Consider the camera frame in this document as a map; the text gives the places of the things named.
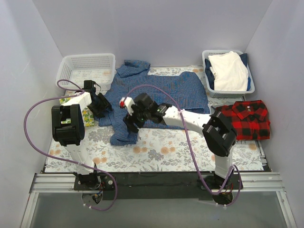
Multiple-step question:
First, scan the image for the blue checkered long sleeve shirt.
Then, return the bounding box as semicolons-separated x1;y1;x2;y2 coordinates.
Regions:
97;59;211;146

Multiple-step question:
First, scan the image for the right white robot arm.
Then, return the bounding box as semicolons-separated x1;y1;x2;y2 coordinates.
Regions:
119;93;237;190

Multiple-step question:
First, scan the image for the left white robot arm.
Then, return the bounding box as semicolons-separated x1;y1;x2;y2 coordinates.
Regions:
51;80;112;190

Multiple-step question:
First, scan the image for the lemon print folded cloth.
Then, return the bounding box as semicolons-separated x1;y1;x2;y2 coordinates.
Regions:
59;97;95;127

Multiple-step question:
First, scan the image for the left white plastic basket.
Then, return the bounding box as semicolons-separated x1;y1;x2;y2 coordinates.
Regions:
56;53;115;91

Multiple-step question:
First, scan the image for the white plastic basket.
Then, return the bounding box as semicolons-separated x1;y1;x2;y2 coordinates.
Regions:
56;53;115;91
202;50;255;98

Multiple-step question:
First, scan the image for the floral patterned table mat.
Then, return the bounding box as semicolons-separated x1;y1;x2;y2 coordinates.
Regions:
44;66;266;172

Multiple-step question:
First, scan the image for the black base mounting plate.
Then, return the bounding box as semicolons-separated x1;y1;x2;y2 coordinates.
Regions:
73;171;240;200

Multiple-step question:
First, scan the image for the right white plastic basket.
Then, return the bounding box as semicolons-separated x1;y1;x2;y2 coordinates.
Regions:
202;50;255;98

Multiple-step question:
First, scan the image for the white folded shirt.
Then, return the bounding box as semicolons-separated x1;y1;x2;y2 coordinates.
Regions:
208;51;249;92

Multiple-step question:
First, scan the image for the red black plaid shirt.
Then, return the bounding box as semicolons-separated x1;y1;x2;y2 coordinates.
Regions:
215;100;270;141

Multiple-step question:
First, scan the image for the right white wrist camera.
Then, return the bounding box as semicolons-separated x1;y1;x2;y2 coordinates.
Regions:
119;97;135;115

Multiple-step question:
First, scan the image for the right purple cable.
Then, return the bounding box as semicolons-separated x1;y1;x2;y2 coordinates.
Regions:
123;85;242;208

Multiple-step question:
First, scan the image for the purple cable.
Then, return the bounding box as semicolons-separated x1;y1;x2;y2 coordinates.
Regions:
23;79;118;211
123;85;242;208

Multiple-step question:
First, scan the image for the aluminium frame rail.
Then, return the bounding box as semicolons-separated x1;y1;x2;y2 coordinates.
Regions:
29;172;83;193

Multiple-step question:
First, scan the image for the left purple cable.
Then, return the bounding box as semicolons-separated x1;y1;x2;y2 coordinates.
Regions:
23;79;118;211

